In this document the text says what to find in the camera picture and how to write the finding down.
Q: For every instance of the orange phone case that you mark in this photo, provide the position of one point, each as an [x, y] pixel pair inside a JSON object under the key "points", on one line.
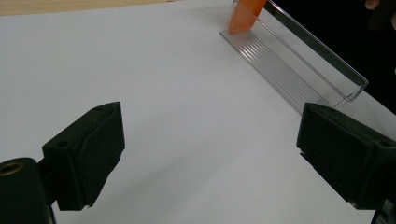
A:
{"points": [[244, 15]]}

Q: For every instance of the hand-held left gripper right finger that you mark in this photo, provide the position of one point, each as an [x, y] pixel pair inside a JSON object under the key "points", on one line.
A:
{"points": [[342, 152]]}

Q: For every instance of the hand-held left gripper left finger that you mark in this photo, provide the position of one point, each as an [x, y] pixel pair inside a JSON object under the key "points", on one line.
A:
{"points": [[84, 155]]}

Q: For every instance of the clear plastic packaging box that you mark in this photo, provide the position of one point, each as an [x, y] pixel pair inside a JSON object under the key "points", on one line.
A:
{"points": [[295, 62]]}

